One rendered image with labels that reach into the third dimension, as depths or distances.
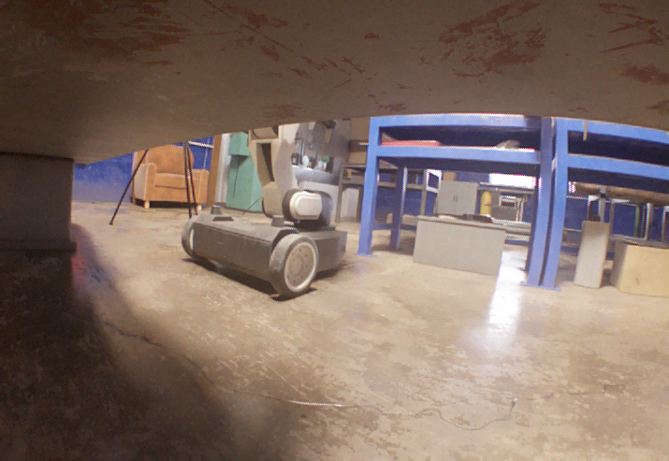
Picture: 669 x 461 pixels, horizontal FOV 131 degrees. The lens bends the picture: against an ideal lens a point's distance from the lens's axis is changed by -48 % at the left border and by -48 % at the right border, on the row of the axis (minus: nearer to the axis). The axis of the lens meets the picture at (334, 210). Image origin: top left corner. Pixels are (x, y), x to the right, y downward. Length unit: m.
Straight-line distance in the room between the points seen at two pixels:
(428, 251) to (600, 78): 1.62
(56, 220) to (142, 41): 1.33
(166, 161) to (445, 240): 3.67
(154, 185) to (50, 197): 2.58
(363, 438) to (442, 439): 0.11
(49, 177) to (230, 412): 1.24
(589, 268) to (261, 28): 1.79
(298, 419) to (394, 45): 0.45
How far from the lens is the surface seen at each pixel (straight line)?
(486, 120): 1.64
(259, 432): 0.44
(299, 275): 0.96
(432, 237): 1.73
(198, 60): 0.20
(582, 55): 0.16
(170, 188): 3.99
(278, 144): 1.11
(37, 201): 1.47
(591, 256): 1.81
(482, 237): 1.69
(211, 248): 1.14
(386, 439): 0.46
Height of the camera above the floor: 0.32
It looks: 2 degrees down
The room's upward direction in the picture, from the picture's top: 6 degrees clockwise
